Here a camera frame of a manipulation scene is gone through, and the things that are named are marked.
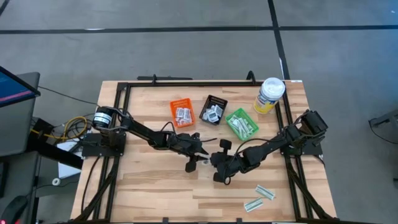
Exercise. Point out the black computer mouse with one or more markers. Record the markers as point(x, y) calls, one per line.
point(14, 211)

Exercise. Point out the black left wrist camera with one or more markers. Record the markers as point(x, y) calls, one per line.
point(180, 141)

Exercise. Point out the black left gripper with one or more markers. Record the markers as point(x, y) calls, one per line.
point(194, 149)

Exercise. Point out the white tape roll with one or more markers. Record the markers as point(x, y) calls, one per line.
point(53, 181)

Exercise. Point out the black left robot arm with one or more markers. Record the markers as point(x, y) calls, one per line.
point(140, 129)

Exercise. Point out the orange plastic basket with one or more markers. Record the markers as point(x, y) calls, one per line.
point(186, 102)

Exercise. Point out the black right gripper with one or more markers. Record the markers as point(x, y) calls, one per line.
point(227, 161)

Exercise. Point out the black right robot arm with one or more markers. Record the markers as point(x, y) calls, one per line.
point(280, 141)

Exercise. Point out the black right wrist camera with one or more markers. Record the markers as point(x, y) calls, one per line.
point(247, 160)

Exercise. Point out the green plastic basket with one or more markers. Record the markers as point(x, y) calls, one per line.
point(253, 123)

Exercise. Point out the white paper sheet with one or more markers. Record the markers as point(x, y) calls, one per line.
point(66, 168)

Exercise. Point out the black plastic basket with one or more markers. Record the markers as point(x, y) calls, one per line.
point(217, 100)

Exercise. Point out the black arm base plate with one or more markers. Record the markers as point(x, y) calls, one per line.
point(90, 149)
point(315, 149)

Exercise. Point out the grey stand foot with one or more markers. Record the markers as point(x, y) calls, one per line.
point(385, 119)

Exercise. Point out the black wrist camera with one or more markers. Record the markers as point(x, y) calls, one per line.
point(247, 160)
point(180, 141)

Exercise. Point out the white antiseptic towelette packet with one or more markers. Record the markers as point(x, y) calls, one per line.
point(213, 117)
point(205, 162)
point(218, 110)
point(205, 117)
point(209, 110)

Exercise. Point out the laptop screen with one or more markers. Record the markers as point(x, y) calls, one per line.
point(12, 87)

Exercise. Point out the yellow Lysol wipes canister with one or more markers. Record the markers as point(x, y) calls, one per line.
point(270, 90)

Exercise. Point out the black stand beam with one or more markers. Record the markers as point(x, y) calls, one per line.
point(56, 155)

